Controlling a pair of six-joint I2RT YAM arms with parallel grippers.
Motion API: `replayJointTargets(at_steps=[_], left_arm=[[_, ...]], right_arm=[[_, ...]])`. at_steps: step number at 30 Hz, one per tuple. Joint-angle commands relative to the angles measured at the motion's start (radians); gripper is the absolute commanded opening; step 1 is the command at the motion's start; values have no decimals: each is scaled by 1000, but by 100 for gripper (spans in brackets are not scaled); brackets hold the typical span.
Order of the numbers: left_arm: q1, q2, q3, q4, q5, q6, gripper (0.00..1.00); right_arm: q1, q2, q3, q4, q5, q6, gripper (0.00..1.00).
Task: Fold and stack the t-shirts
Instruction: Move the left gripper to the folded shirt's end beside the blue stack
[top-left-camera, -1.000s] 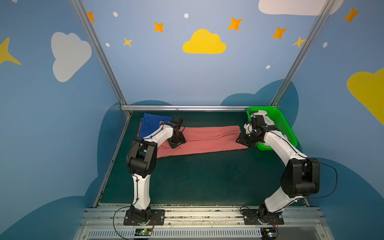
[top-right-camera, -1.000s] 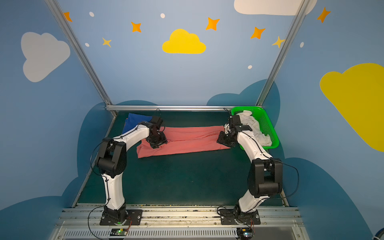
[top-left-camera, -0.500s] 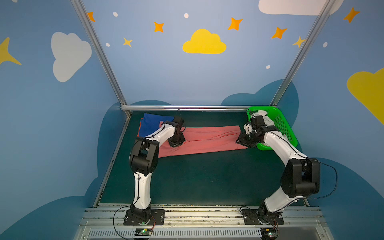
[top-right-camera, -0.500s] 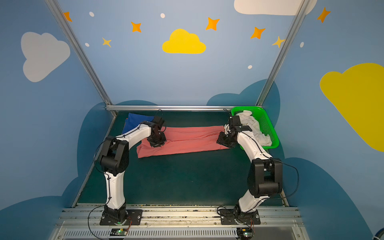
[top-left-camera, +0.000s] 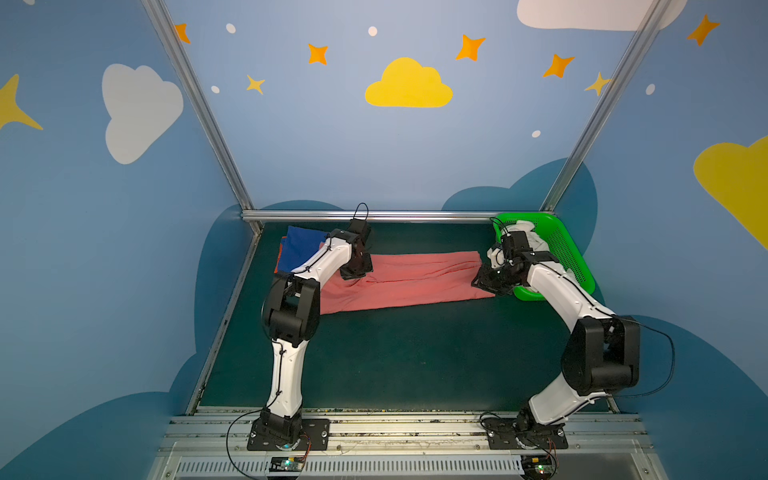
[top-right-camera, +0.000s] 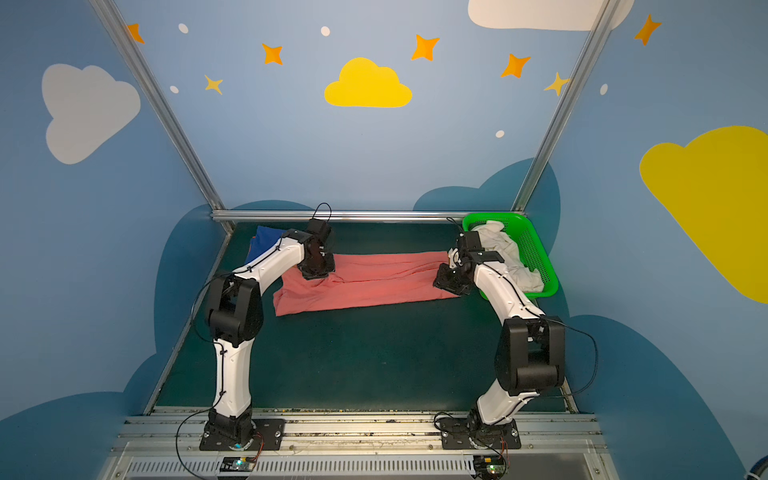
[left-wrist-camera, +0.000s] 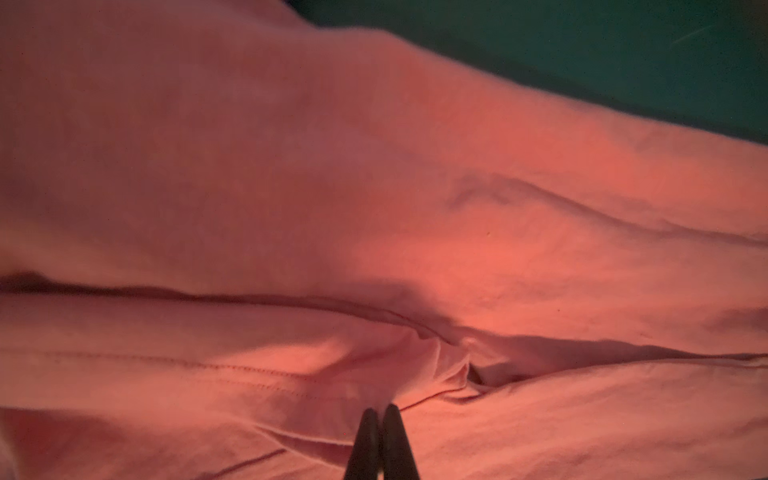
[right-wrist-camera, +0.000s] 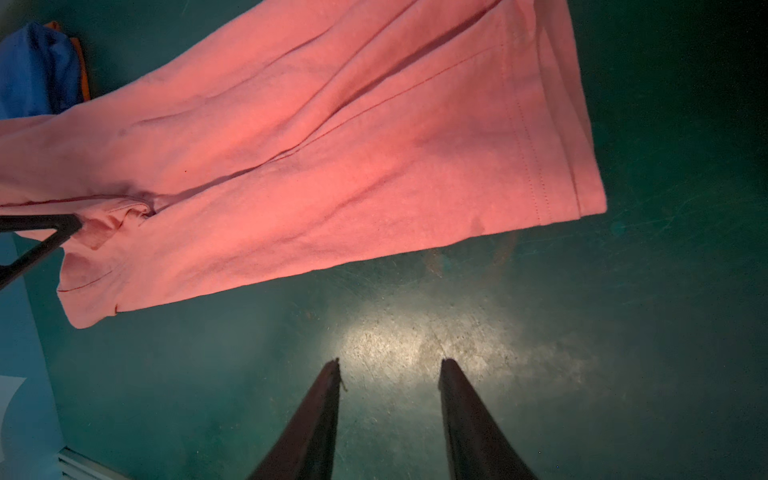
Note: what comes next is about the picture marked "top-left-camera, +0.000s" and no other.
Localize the pink t shirt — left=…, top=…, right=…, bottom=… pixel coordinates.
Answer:
left=320, top=251, right=494, bottom=315

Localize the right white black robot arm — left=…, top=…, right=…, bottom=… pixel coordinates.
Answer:
left=472, top=251, right=640, bottom=449

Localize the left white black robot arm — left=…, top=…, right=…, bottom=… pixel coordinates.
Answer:
left=255, top=220, right=373, bottom=450

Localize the white grey t shirt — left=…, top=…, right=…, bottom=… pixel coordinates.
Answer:
left=501, top=220, right=549, bottom=251

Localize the folded blue t shirt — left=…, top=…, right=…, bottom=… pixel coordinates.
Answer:
left=279, top=226, right=328, bottom=272

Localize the green plastic basket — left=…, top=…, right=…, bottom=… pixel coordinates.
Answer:
left=492, top=212, right=596, bottom=294

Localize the folded orange t shirt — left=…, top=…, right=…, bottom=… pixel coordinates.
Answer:
left=273, top=236, right=287, bottom=274

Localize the right circuit board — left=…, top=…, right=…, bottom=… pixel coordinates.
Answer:
left=521, top=456, right=557, bottom=480

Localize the left green circuit board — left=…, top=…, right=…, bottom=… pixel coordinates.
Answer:
left=269, top=457, right=305, bottom=473

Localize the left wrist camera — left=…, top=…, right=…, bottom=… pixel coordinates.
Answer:
left=347, top=218, right=371, bottom=242

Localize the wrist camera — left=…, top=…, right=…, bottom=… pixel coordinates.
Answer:
left=347, top=218, right=371, bottom=242
left=487, top=230, right=532, bottom=269

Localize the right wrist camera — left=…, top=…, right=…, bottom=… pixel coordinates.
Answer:
left=487, top=230, right=532, bottom=269

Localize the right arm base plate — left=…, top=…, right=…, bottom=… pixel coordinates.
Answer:
left=479, top=416, right=569, bottom=450

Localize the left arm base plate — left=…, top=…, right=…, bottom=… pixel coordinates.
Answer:
left=246, top=418, right=330, bottom=451

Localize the aluminium rail base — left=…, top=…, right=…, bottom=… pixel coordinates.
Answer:
left=148, top=408, right=667, bottom=479

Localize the right aluminium frame post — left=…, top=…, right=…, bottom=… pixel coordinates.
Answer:
left=539, top=0, right=673, bottom=213

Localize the aluminium frame post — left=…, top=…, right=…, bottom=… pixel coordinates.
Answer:
left=141, top=0, right=253, bottom=211
left=539, top=0, right=673, bottom=213

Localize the left aluminium frame post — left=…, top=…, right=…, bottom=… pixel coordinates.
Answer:
left=141, top=0, right=253, bottom=211

